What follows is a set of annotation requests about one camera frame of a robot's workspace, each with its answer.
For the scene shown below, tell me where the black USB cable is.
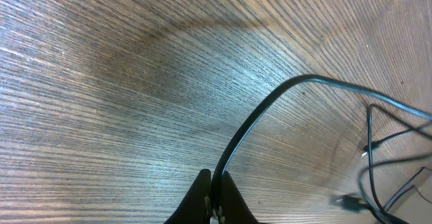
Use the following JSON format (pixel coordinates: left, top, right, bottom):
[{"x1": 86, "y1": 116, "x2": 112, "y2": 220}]
[
  {"x1": 332, "y1": 103, "x2": 432, "y2": 224},
  {"x1": 209, "y1": 74, "x2": 432, "y2": 224}
]

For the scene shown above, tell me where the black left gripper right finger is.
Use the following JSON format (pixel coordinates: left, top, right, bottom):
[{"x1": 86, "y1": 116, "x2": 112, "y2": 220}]
[{"x1": 221, "y1": 171, "x2": 259, "y2": 224}]

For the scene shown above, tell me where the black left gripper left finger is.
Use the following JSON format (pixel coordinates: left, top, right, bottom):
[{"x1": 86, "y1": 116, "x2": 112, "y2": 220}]
[{"x1": 165, "y1": 169, "x2": 211, "y2": 224}]

